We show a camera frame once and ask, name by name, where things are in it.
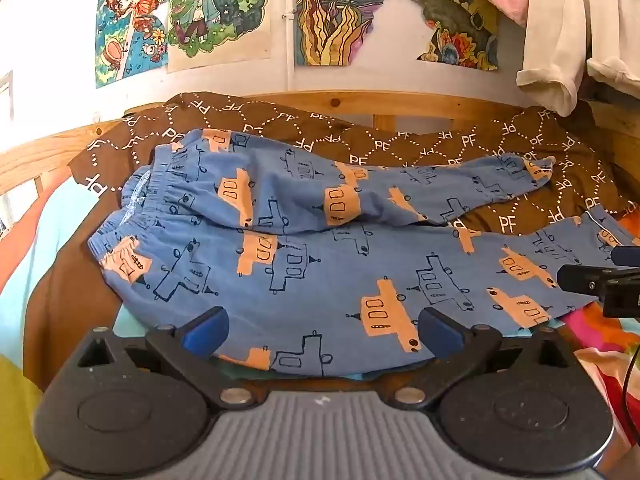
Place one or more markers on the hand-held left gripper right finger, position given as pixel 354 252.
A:
pixel 442 337

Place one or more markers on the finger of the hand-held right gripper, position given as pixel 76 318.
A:
pixel 626 255
pixel 580 279

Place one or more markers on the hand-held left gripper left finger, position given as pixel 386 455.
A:
pixel 205 335

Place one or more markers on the blue pants with orange print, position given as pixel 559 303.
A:
pixel 310 280

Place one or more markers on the colourful striped blanket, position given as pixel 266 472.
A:
pixel 597 360

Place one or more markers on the light blue and orange sheet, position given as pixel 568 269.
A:
pixel 45 230

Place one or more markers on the brown patterned blanket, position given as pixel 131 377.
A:
pixel 380 145

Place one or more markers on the yellow-green cloth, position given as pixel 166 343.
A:
pixel 15 410

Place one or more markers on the cream hanging cloth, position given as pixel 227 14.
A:
pixel 560 20

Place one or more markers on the wooden bed frame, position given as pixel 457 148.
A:
pixel 400 105

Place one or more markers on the white wall pipe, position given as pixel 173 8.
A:
pixel 289 50

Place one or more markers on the wall poster with orange-haired figure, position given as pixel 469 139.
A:
pixel 125 20

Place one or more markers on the wall poster with blond figure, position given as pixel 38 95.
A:
pixel 215 10

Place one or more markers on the colourful swirl wall poster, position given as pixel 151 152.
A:
pixel 330 15

